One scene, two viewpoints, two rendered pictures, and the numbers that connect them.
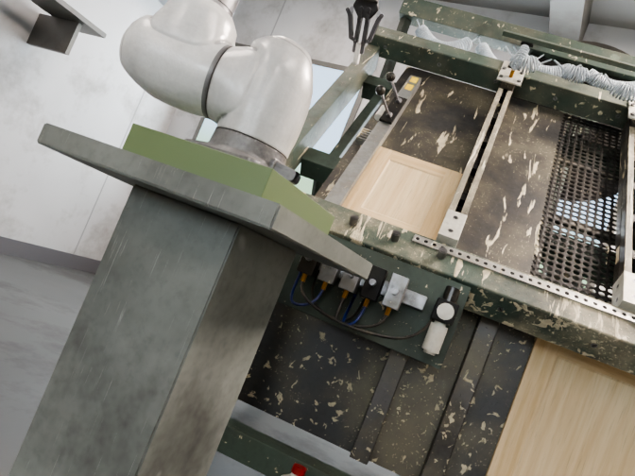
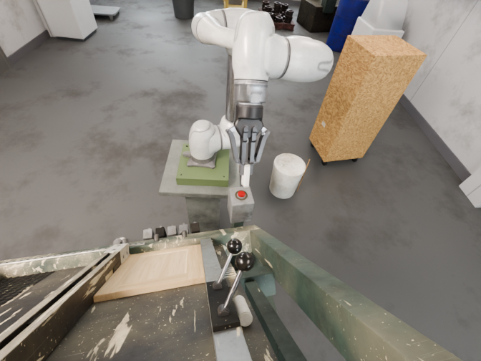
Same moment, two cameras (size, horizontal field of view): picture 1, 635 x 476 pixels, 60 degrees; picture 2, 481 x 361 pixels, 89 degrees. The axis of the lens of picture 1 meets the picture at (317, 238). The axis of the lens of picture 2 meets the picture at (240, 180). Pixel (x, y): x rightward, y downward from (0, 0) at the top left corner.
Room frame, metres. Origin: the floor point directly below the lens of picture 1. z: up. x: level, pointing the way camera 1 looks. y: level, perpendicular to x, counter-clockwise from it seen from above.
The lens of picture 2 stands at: (2.23, -0.15, 1.97)
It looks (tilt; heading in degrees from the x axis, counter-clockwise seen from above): 49 degrees down; 150
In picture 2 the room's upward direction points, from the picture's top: 7 degrees clockwise
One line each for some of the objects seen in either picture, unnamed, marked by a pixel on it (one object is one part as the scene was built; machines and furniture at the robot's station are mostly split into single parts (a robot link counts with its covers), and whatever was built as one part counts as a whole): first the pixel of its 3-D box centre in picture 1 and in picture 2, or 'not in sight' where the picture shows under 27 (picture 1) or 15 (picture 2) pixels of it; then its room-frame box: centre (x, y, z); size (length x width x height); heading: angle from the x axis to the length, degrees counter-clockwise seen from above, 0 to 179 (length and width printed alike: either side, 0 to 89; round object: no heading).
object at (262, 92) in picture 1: (267, 93); (203, 137); (1.10, 0.20, 0.98); 0.18 x 0.16 x 0.22; 84
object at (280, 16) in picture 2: not in sight; (276, 12); (-3.67, 3.66, 0.20); 1.10 x 0.78 x 0.40; 157
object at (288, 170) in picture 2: not in sight; (287, 173); (1.01, 1.07, 0.24); 0.32 x 0.30 x 0.47; 66
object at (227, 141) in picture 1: (253, 160); (200, 154); (1.09, 0.17, 0.84); 0.22 x 0.18 x 0.06; 62
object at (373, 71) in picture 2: not in sight; (353, 109); (0.75, 1.94, 0.63); 0.50 x 0.42 x 1.25; 79
